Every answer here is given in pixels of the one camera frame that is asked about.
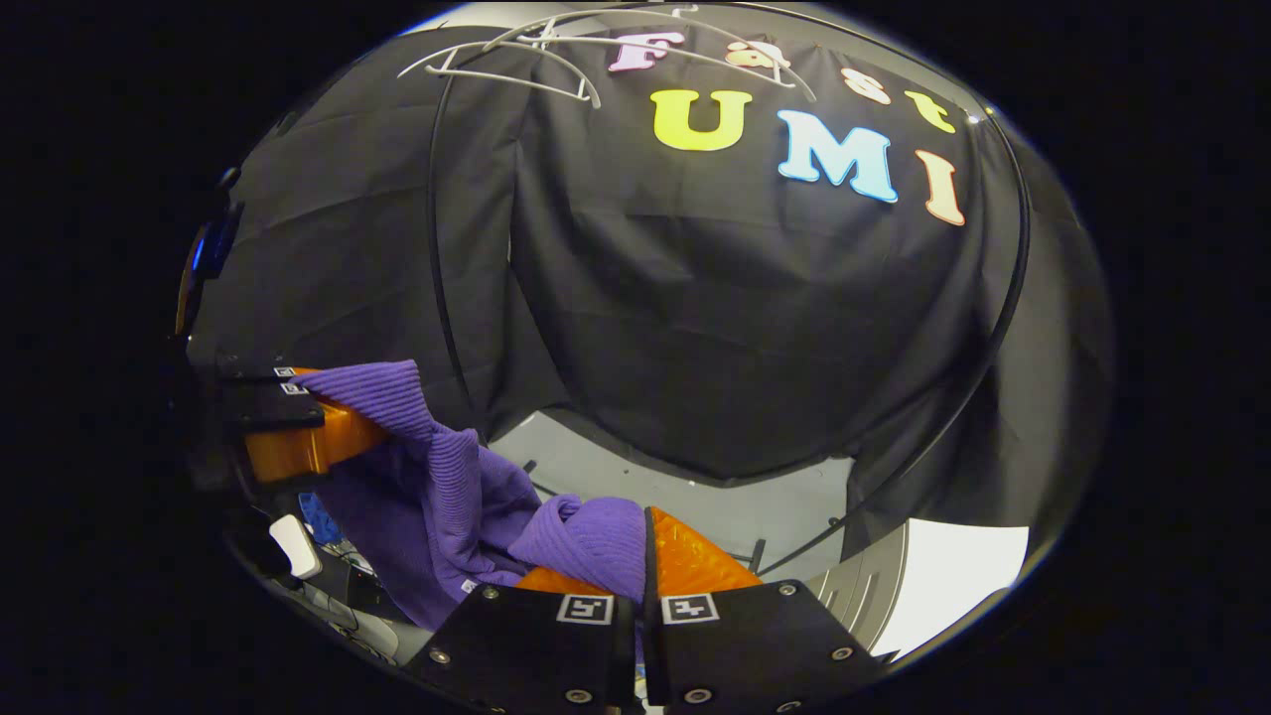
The purple ribbed jacket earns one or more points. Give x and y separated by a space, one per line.
447 497

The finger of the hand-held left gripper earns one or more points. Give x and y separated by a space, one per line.
288 447
258 374

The black backdrop cloth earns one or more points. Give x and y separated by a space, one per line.
695 298

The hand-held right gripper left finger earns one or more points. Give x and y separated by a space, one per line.
526 645

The white clothes hanger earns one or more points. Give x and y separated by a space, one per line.
506 81
695 58

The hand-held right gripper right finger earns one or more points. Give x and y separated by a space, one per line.
755 645

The grey ridged panel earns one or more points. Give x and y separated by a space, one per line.
854 596

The black clothes rack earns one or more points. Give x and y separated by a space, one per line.
431 228

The white small device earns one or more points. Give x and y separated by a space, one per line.
296 546

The small blue object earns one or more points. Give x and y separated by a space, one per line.
318 518

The white flat panel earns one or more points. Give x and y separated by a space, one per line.
953 586

